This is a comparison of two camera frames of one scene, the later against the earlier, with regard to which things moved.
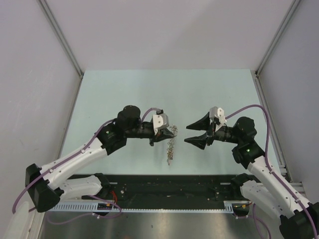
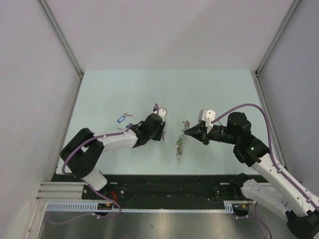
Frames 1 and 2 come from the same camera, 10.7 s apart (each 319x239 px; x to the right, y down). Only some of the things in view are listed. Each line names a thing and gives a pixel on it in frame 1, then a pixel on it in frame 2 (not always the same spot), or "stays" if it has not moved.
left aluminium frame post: (57, 30) stays
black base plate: (162, 187) stays
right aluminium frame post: (255, 73) stays
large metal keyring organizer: (170, 143) -> (180, 142)
